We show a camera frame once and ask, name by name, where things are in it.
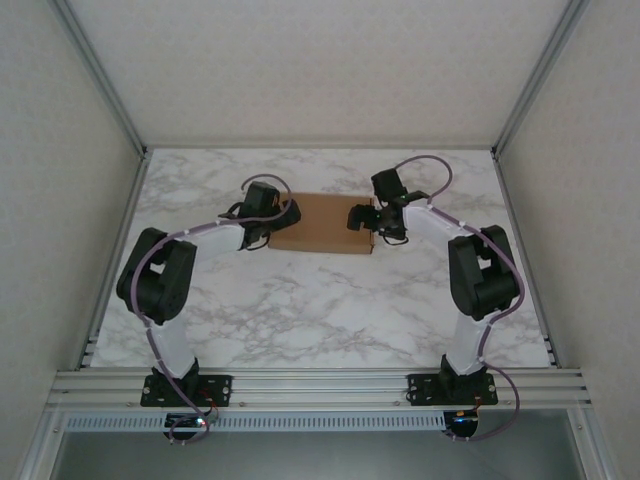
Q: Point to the brown cardboard paper box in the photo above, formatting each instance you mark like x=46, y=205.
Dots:
x=325, y=225

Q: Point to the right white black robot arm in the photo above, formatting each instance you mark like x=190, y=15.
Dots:
x=440, y=222

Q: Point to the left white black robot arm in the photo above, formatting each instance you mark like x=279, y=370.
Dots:
x=220, y=237

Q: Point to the aluminium rear frame bar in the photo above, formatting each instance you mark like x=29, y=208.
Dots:
x=320, y=145

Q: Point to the aluminium table side rail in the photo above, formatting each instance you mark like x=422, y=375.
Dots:
x=126, y=225
x=510, y=200

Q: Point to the aluminium mounting rail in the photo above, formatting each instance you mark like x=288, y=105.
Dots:
x=320, y=390

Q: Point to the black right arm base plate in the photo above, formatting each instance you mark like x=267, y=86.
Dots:
x=425, y=390

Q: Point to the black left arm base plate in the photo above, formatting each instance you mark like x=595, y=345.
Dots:
x=220, y=390

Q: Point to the aluminium corner frame post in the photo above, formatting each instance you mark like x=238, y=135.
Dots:
x=539, y=75
x=104, y=75

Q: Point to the aluminium lower frame post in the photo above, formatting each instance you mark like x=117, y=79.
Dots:
x=42, y=445
x=595, y=445

